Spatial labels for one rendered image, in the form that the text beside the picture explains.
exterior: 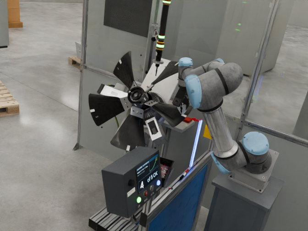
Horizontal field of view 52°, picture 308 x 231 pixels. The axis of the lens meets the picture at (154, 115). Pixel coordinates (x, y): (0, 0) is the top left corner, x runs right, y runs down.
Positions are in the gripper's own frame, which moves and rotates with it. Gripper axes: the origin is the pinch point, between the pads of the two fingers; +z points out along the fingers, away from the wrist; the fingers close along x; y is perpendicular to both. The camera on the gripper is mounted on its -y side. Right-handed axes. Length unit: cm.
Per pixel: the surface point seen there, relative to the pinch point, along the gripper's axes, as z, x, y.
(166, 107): 1.2, 11.9, 1.7
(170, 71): -12.6, 19.7, 19.5
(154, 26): -21, 56, 57
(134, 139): 16.2, 21.4, -19.9
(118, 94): 11, 54, 7
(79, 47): 172, 375, 265
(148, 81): 10, 44, 30
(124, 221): 109, 34, -26
